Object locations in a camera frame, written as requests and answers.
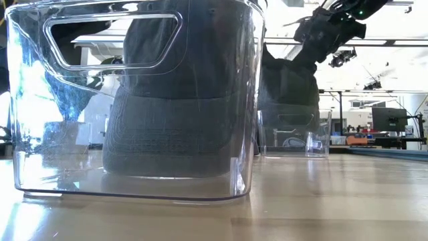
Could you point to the black office desk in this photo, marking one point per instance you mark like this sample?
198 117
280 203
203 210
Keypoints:
398 141

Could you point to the grey baseball cap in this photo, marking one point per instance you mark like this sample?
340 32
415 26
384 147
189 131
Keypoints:
174 134
289 90

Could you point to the clear plastic cap stand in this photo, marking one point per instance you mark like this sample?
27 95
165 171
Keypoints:
322 144

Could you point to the black computer monitor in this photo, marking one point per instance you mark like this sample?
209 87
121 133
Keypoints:
389 119

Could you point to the black mounted camera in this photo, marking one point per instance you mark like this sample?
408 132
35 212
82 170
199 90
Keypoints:
342 57

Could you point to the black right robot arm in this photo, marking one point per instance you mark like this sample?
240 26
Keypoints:
364 6

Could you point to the grey overhead beam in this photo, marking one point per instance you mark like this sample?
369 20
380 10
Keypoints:
368 41

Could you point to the orange box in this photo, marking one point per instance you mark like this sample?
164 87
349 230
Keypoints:
356 140

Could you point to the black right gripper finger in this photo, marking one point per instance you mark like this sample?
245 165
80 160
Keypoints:
304 65

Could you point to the clear plastic bin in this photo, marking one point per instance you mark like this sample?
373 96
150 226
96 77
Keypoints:
30 167

